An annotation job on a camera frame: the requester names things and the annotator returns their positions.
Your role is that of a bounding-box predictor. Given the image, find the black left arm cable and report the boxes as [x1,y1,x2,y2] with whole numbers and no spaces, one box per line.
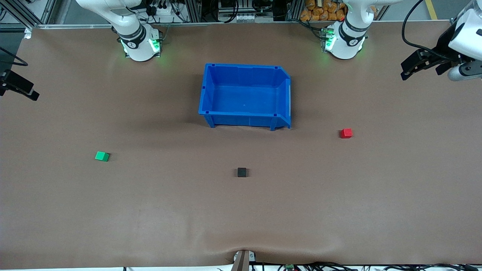
[401,0,458,61]

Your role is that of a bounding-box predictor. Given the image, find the black cables bundle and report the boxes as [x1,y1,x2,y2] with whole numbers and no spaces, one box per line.
[258,261,482,271]

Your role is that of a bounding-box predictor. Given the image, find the metal table clamp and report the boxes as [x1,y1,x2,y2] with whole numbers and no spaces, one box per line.
[232,249,257,271]

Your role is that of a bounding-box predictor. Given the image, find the white power strip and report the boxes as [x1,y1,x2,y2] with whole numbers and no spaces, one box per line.
[148,0,178,18]

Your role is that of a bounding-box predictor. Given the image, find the orange snack bags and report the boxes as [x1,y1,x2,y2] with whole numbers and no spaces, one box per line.
[300,0,348,22]

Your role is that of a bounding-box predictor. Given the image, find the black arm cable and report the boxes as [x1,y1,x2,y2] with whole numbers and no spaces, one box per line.
[0,47,29,67]
[401,0,458,61]

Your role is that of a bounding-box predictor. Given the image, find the blue plastic bin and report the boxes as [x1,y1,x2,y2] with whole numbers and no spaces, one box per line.
[198,63,292,131]

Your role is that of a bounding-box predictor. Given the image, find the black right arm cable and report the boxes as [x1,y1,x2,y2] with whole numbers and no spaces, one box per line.
[0,47,29,67]

